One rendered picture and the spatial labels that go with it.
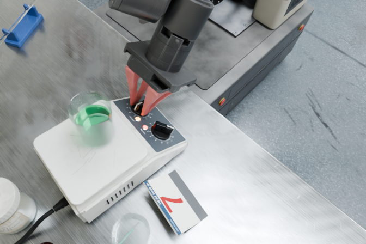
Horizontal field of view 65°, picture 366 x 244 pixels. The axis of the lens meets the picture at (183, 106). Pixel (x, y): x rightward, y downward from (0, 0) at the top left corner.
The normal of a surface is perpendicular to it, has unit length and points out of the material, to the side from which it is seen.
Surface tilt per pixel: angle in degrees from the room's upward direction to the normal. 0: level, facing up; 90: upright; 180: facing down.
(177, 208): 40
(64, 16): 0
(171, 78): 30
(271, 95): 0
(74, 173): 0
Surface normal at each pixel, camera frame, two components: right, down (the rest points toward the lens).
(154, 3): 0.32, 0.52
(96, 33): 0.07, -0.54
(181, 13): -0.29, 0.44
